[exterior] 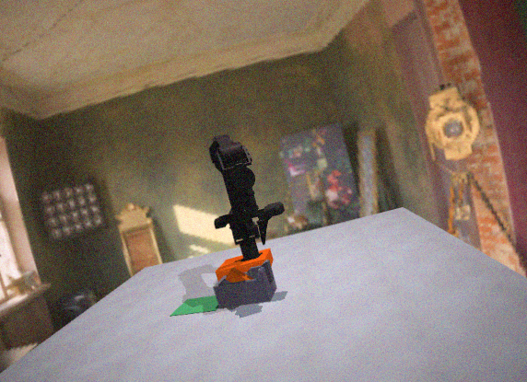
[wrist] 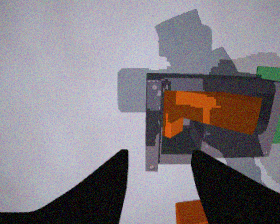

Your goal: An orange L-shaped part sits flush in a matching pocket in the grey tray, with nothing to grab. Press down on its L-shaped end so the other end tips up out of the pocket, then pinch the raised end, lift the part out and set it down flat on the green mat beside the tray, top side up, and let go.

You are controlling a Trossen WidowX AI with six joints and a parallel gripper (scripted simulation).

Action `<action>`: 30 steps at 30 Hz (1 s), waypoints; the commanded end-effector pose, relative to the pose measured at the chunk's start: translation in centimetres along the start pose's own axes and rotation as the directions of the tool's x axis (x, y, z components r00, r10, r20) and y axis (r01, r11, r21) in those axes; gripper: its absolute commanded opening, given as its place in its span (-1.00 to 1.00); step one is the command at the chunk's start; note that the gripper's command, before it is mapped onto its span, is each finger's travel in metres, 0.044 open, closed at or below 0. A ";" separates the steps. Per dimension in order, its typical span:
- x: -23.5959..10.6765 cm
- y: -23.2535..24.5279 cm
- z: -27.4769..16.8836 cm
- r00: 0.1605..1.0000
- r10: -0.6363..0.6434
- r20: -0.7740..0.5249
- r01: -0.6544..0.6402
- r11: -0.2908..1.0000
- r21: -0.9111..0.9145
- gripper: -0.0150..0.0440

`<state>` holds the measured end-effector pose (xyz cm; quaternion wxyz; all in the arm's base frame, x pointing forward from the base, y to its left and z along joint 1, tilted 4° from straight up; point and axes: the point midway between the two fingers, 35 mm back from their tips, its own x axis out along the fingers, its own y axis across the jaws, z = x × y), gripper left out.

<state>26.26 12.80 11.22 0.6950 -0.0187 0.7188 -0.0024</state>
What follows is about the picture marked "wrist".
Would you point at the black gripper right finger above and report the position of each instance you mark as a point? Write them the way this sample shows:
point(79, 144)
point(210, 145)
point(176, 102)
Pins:
point(231, 198)

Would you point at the orange l-shaped part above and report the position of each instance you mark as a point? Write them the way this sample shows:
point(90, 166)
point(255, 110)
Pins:
point(224, 110)

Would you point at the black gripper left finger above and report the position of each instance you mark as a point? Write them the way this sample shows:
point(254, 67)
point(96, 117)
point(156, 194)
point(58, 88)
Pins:
point(98, 199)

